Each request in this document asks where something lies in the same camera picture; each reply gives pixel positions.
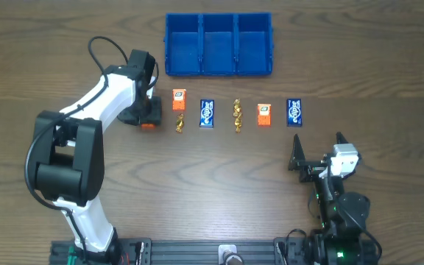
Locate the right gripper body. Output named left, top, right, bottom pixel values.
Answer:
left=298, top=158, right=330, bottom=183

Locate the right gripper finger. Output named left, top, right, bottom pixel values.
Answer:
left=288, top=133, right=306, bottom=172
left=335, top=131, right=350, bottom=146

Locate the blue candy pack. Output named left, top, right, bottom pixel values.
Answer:
left=199, top=99, right=216, bottom=129
left=286, top=98, right=303, bottom=128

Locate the blue tray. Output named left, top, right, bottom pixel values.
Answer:
left=163, top=12, right=275, bottom=77

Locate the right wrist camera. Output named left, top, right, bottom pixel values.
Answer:
left=318, top=143, right=361, bottom=180

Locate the mounting rail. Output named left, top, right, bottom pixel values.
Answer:
left=49, top=238, right=379, bottom=265

